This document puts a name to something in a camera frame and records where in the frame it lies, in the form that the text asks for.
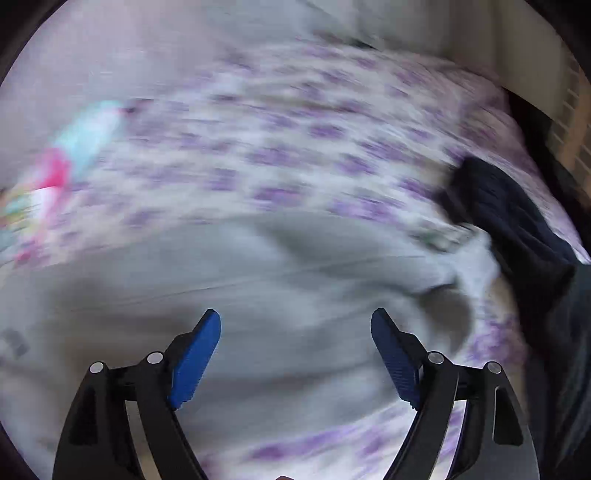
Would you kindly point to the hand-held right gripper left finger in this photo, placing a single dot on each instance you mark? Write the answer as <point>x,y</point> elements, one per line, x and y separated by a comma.
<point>196,360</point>

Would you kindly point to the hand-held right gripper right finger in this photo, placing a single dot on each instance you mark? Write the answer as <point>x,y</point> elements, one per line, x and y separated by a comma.
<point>397,364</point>

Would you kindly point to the grey sweatshirt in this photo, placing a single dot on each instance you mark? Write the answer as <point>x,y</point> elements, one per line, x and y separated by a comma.
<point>286,286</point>

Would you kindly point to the dark grey cloth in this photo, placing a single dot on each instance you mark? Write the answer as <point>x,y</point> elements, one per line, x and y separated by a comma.
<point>563,360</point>

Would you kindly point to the dark navy cloth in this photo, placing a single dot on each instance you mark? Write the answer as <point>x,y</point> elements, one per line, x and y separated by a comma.
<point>508,217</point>

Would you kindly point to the purple floral quilt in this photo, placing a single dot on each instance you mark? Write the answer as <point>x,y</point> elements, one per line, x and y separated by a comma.
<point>286,138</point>

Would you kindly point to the folded teal pink floral blanket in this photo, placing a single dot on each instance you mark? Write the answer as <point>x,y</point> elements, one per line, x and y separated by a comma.
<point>83,143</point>

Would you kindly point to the lavender pillow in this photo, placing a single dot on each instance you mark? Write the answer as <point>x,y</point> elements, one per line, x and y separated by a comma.
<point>138,46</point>

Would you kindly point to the white headboard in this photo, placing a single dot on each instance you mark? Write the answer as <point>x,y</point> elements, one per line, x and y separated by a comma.
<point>508,46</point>

